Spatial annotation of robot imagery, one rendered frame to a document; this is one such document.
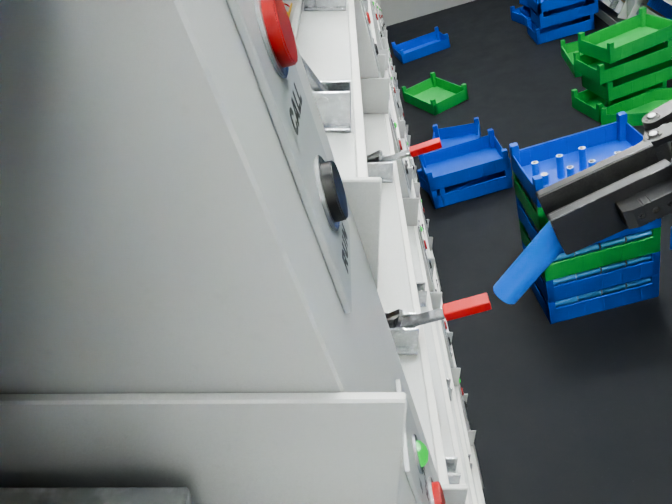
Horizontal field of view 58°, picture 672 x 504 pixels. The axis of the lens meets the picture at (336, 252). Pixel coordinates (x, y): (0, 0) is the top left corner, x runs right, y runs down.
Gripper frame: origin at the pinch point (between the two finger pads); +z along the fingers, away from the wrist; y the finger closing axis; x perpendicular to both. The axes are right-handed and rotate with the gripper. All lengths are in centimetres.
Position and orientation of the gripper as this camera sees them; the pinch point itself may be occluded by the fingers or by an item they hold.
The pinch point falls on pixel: (606, 198)
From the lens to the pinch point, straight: 39.7
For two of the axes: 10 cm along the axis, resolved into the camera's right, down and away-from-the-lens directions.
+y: 0.1, 6.0, -8.0
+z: -8.5, 4.2, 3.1
